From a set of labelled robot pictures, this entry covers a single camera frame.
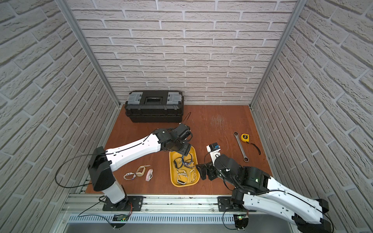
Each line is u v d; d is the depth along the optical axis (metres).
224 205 0.74
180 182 0.80
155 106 0.95
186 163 0.83
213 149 0.57
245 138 0.97
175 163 0.85
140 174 0.81
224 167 0.46
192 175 0.83
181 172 0.82
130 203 0.73
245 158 0.90
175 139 0.60
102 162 0.48
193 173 0.83
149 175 0.81
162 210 0.73
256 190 0.44
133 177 0.81
